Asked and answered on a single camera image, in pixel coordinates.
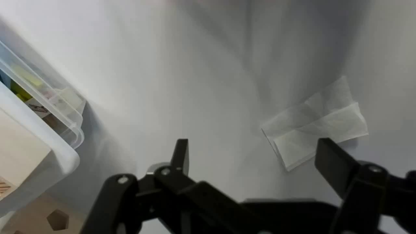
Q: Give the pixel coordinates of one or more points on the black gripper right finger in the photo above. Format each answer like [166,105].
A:
[372,196]

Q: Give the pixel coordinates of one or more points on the clear lunchbox with white lid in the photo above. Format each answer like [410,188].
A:
[57,151]

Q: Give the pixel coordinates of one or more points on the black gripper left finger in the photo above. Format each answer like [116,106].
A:
[131,203]

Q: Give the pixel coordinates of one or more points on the wooden shape sorter cube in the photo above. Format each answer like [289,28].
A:
[40,216]

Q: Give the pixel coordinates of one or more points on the small open wooden tray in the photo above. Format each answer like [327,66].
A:
[18,151]

